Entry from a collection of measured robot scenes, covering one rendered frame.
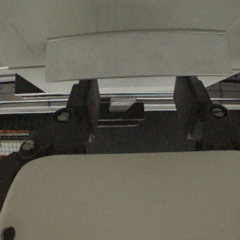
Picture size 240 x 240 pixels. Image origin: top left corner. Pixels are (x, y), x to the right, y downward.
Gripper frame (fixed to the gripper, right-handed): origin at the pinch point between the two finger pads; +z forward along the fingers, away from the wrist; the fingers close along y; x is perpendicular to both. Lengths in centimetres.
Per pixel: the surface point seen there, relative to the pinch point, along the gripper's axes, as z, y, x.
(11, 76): 10.9, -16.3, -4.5
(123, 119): 18.9, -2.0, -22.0
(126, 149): 33, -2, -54
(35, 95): 9.0, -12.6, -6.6
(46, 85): 5.2, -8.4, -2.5
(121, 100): 10.4, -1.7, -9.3
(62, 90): 6.8, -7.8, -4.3
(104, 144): 34, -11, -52
